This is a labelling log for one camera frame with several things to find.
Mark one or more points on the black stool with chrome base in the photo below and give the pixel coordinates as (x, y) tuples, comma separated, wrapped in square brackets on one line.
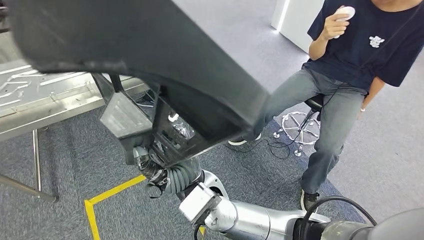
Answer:
[(314, 102)]

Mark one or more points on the black plastic car part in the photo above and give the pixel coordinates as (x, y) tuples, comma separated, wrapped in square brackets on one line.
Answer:
[(149, 49)]

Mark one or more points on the steel workbench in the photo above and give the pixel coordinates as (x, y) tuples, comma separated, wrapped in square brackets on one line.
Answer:
[(33, 127)]

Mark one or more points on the person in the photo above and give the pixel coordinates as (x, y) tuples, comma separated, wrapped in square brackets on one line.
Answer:
[(348, 66)]

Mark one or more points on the person's left forearm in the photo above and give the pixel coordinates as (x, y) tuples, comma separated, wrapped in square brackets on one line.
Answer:
[(372, 92)]

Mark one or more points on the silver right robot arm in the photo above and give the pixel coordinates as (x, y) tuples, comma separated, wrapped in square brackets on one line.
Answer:
[(251, 218)]

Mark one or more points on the stamped metal panel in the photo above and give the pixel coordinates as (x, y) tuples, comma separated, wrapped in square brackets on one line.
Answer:
[(39, 89)]

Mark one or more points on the person's right forearm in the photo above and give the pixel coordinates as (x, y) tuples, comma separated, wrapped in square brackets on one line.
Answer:
[(319, 46)]

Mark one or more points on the person's left hand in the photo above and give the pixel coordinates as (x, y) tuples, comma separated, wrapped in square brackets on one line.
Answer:
[(361, 114)]

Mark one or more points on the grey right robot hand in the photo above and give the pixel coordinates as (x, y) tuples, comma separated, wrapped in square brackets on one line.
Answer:
[(152, 169)]

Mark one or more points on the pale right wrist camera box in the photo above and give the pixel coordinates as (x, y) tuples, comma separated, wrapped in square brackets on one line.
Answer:
[(198, 202)]

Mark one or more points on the person's right hand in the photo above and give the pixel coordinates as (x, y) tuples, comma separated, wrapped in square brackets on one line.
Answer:
[(331, 26)]

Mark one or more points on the white lit pillar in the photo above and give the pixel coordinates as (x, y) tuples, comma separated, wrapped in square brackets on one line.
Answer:
[(298, 23)]

